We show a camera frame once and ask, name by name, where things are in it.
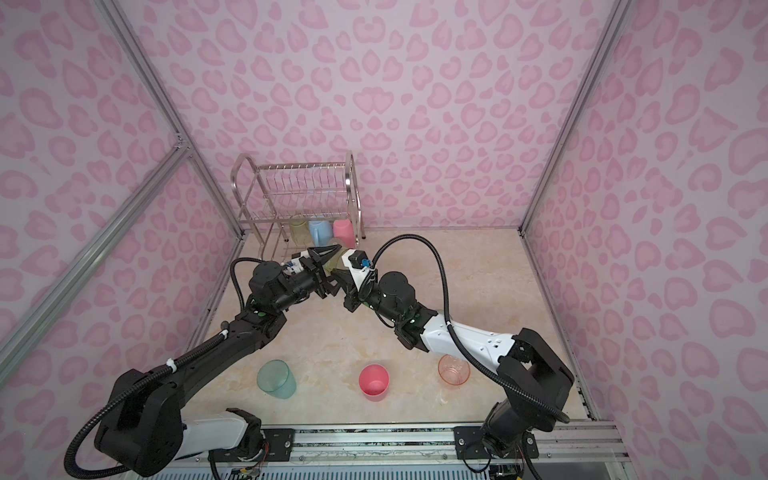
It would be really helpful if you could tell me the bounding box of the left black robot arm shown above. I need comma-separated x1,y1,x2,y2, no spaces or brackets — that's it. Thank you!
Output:
64,245,342,479

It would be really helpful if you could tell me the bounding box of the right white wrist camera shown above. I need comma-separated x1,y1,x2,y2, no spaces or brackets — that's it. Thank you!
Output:
349,249,375,290

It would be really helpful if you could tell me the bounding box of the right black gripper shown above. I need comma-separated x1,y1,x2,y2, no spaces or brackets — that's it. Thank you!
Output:
330,270,404,324

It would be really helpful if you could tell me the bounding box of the pink plastic cup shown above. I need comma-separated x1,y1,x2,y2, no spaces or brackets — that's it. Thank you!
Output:
333,219,357,249
358,364,390,401

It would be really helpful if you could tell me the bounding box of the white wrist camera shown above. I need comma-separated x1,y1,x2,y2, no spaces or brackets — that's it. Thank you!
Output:
282,256,304,276
349,249,375,290

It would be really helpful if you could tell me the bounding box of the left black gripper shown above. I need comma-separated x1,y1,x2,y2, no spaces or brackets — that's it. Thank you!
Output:
273,245,340,315

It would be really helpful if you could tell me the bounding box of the chrome wire dish rack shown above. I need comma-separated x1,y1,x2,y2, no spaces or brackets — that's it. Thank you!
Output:
230,151,366,260

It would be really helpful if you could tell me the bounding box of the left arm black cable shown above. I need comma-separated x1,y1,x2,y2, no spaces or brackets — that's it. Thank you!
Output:
63,256,265,480

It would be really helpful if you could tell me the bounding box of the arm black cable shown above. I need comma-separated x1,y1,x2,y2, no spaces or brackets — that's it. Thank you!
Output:
63,256,265,480
368,233,571,425

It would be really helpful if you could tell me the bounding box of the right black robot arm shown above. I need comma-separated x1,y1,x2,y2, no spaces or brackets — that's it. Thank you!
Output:
331,268,574,458

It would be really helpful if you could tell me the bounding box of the teal plastic cup left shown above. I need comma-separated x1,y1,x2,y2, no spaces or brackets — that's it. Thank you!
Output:
257,359,297,400

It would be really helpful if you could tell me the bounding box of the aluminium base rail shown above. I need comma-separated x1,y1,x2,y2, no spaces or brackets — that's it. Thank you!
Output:
157,420,638,479

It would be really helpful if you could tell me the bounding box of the clear peach plastic cup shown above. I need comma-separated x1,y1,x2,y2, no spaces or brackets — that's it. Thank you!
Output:
438,355,471,387

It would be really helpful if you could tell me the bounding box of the left aluminium frame beam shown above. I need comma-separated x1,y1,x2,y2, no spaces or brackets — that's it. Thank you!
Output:
1,141,189,385

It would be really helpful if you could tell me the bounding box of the green plastic cup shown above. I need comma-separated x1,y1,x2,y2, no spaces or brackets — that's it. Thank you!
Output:
336,249,355,271
289,216,313,247

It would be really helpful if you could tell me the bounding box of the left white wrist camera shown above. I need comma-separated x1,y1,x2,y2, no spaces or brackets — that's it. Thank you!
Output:
282,256,304,276

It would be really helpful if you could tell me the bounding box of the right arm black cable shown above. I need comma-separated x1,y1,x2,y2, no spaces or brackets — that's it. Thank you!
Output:
368,233,571,425

